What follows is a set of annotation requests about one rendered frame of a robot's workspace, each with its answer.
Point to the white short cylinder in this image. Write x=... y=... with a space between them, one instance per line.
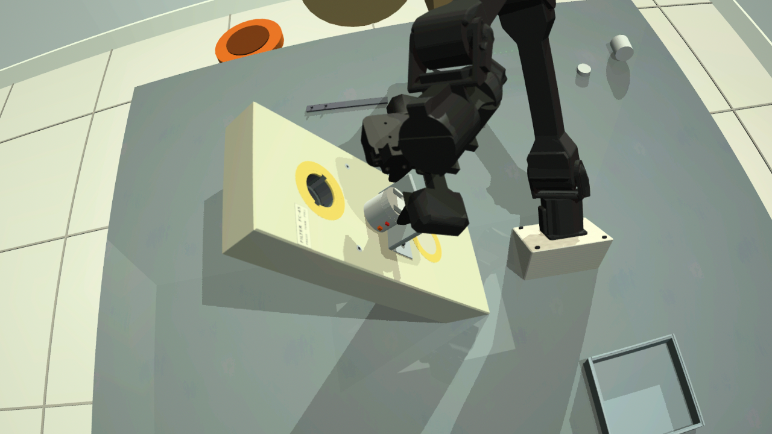
x=583 y=70

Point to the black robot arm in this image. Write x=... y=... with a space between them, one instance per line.
x=456 y=104

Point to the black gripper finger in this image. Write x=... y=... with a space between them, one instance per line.
x=404 y=218
x=397 y=176

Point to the pale grey cylinder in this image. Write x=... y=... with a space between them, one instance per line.
x=621 y=47

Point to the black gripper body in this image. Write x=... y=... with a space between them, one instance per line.
x=435 y=209

